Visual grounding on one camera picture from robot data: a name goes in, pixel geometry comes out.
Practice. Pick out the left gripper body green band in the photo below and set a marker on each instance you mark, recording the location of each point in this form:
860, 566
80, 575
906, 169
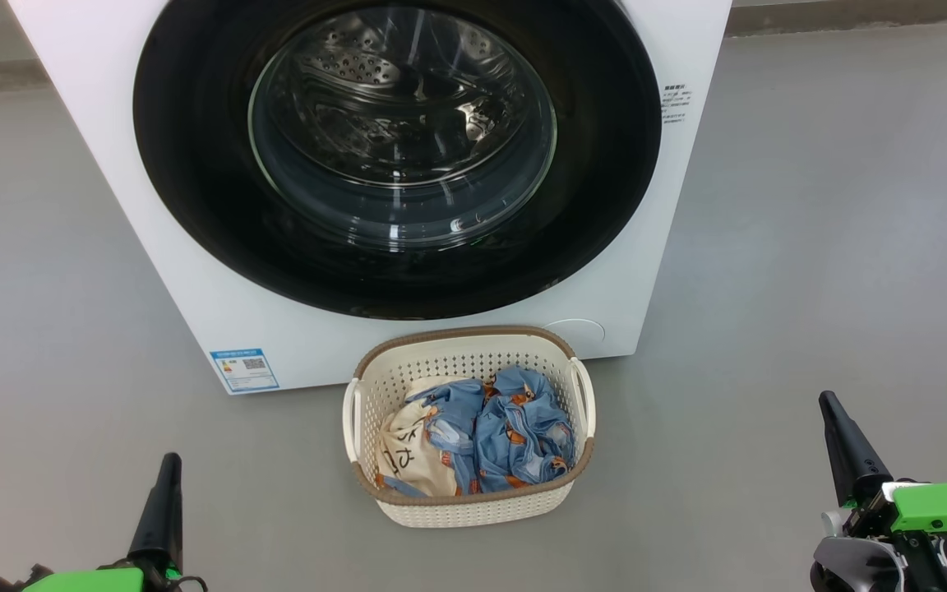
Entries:
95, 581

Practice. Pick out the stainless steel washing machine drum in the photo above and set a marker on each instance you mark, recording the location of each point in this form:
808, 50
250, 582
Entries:
358, 66

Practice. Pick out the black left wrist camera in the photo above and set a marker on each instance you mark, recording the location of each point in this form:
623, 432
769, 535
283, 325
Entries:
17, 582

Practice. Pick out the blue energy label sticker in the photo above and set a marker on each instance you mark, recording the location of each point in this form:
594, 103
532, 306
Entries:
243, 370

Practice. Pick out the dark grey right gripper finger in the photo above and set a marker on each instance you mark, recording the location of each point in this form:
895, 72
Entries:
852, 456

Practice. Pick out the cream laundry basket brown rim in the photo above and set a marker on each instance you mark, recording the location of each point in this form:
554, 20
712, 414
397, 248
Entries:
473, 508

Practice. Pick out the cream and blue printed garment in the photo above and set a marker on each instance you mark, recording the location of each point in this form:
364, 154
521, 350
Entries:
408, 452

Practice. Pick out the small black text label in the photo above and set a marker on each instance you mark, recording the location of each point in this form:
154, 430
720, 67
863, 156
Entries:
676, 103

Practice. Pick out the white front-load washing machine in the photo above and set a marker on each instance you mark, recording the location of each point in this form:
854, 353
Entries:
112, 205

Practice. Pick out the round white filter cover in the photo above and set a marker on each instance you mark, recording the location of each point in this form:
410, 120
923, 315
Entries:
576, 333

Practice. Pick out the blue bear print garment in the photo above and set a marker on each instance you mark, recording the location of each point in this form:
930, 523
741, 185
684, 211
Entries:
523, 436

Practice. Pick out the black round glass washer door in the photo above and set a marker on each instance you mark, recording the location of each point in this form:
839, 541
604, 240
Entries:
194, 205

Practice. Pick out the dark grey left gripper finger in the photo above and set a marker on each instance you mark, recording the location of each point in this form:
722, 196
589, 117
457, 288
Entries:
163, 526

